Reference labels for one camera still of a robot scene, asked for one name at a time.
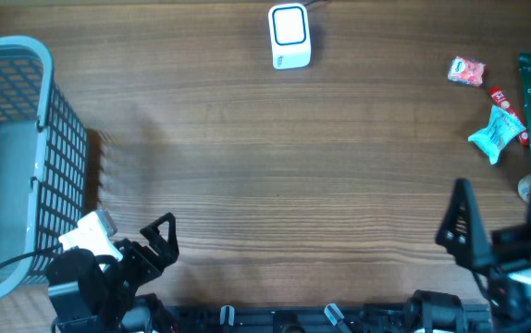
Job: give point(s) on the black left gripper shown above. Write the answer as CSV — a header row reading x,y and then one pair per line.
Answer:
x,y
167,252

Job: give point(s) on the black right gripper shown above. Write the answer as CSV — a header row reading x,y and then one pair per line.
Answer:
x,y
471,251

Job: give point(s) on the green lidded jar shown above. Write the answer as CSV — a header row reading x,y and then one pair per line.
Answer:
x,y
524,188

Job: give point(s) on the light green wipes packet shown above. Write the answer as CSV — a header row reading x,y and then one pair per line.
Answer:
x,y
501,129

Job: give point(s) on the red Nescafe sachet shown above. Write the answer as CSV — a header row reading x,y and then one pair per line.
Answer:
x,y
500,100

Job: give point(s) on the red white small packet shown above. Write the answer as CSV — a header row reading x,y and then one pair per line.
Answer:
x,y
466,71

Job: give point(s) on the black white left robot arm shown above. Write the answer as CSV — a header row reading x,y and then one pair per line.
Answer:
x,y
93,283

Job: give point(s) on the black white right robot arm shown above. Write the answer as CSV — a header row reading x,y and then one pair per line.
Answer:
x,y
507,305

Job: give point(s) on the white barcode scanner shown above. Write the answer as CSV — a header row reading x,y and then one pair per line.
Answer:
x,y
289,36

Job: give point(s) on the grey plastic shopping basket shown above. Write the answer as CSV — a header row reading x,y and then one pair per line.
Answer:
x,y
43,163

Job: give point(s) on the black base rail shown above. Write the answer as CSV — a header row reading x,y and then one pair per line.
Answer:
x,y
380,317

